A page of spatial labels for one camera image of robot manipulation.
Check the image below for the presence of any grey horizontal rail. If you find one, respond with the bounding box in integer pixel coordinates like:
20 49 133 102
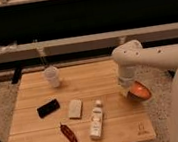
0 22 178 55

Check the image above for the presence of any red chili pepper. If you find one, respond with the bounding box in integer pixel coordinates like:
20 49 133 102
60 124 77 142

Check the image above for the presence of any wooden table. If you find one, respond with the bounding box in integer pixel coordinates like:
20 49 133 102
8 60 156 142

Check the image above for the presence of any beige rectangular block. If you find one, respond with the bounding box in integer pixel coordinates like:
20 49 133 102
68 99 83 119

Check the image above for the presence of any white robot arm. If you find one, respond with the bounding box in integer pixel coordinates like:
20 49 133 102
111 40 178 142

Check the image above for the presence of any translucent plastic cup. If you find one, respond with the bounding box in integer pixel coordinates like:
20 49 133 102
43 66 61 88

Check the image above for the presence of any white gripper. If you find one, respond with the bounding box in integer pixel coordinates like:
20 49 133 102
118 66 136 94

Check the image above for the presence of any orange ceramic bowl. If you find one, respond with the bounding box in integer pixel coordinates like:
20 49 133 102
127 81 152 102

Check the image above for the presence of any white plastic bottle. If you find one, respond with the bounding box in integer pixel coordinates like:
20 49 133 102
89 99 104 140

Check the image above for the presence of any black rectangular box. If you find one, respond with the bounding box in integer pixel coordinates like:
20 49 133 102
37 99 60 118

